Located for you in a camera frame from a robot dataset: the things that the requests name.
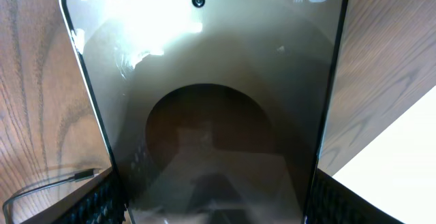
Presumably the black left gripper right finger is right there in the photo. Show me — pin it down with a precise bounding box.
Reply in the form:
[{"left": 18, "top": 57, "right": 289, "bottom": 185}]
[{"left": 305, "top": 169, "right": 402, "bottom": 224}]

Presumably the black charger cable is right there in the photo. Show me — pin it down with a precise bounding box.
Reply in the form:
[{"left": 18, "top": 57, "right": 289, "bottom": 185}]
[{"left": 1, "top": 168, "right": 100, "bottom": 224}]

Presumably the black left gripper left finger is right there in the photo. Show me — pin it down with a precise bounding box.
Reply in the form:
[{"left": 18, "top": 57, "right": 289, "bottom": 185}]
[{"left": 20, "top": 167, "right": 127, "bottom": 224}]

